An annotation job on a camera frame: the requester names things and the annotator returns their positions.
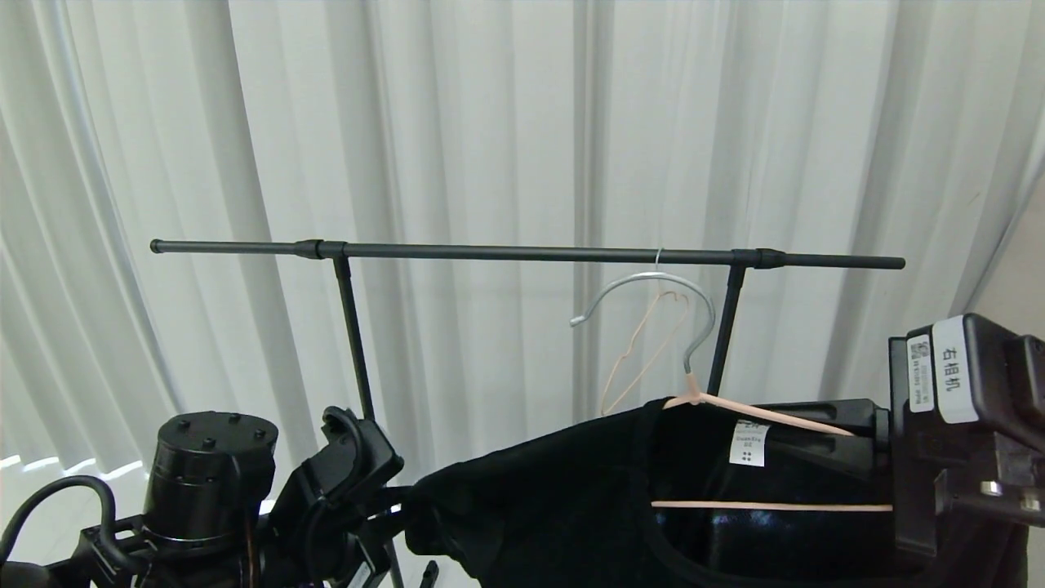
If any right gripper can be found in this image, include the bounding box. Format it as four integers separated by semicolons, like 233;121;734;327
753;333;1045;559

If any pink clothes hanger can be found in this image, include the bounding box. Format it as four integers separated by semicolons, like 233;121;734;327
568;271;896;514
599;248;691;417

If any black t-shirt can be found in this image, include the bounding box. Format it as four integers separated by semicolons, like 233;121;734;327
403;398;1031;588

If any black clothes rack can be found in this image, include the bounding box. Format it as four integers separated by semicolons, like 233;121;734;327
150;238;906;588

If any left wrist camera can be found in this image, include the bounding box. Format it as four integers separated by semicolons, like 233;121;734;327
268;405;407;566

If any black cable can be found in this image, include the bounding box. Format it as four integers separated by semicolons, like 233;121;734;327
0;475;125;574

